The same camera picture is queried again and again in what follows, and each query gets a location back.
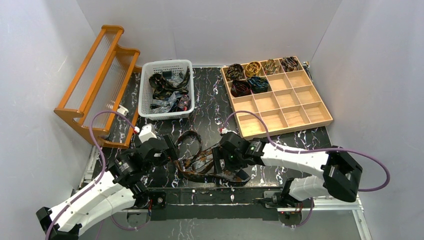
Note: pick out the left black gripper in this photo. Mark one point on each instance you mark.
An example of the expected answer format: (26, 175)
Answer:
(170, 148)

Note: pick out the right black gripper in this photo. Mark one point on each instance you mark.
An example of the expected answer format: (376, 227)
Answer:
(222, 159)

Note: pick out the orange grey patterned tie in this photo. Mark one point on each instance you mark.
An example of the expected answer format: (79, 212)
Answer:
(200, 166)

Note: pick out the white plastic basket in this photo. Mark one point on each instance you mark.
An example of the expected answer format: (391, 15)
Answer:
(169, 68)

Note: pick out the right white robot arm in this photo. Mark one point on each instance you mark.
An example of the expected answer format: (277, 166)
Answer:
(330, 172)

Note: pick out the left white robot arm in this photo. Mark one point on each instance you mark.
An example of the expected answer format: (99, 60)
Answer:
(117, 188)

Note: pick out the dark red purple tie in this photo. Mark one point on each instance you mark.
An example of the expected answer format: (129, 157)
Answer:
(183, 103)

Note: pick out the dark camouflage tie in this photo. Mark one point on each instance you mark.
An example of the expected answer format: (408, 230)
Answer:
(163, 88)

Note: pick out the small white clip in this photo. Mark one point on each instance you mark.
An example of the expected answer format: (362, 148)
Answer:
(122, 110)

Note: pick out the grey blue tie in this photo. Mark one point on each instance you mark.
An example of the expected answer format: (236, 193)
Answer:
(164, 106)

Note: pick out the rolled dark red tie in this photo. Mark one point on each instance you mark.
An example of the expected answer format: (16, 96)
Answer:
(240, 88)

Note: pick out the rolled blue black tie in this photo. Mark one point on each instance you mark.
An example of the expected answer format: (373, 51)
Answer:
(258, 84)

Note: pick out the orange wooden rack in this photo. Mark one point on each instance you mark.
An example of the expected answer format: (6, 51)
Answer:
(98, 88)

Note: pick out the rolled dark brown tie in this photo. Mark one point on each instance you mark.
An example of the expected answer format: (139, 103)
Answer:
(235, 72)

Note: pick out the rolled yellow tie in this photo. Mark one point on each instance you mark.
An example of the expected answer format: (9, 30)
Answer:
(252, 69)

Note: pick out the rolled brown multicolour tie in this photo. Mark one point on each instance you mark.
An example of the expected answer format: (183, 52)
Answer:
(271, 67)

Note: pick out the rolled dark striped tie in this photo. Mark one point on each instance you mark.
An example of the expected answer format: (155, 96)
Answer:
(289, 64)

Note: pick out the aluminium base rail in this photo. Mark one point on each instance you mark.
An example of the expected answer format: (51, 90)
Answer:
(164, 204)

